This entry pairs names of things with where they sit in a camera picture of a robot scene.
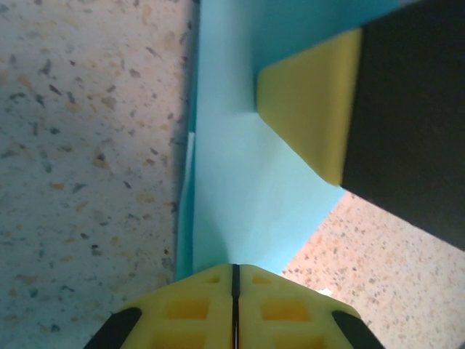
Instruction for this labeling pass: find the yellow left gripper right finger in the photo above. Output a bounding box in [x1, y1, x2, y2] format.
[234, 263, 381, 349]

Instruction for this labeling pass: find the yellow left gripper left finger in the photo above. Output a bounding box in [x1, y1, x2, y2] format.
[83, 263, 237, 349]

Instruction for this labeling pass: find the light blue cloth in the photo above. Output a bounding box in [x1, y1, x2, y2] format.
[174, 0, 411, 283]

